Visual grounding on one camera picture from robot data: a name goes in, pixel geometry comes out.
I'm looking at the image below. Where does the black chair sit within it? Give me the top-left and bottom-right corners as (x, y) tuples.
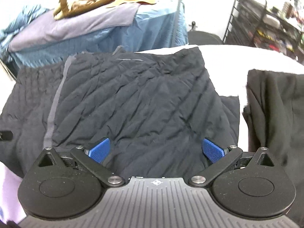
(186, 20), (224, 45)

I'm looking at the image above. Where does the lavender bed sheet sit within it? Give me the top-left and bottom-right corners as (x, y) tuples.
(0, 44), (304, 228)

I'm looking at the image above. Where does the grey lavender cloth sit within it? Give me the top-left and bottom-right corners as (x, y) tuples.
(8, 3), (140, 53)

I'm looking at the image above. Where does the plain black garment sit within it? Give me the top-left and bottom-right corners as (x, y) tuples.
(242, 68), (304, 228)

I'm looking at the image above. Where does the black wire shelf rack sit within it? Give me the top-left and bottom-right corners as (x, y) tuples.
(222, 0), (304, 63)

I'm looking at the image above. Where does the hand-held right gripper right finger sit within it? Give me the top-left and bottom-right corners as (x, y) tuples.
(189, 137), (276, 186)

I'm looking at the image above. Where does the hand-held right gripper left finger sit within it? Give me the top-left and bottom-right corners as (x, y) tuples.
(36, 138), (125, 187)

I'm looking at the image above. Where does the pile of colourful packaged goods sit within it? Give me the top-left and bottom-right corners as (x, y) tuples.
(252, 0), (304, 62)

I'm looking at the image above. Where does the light blue fluffy blanket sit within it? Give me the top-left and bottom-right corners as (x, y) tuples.
(0, 5), (51, 61)

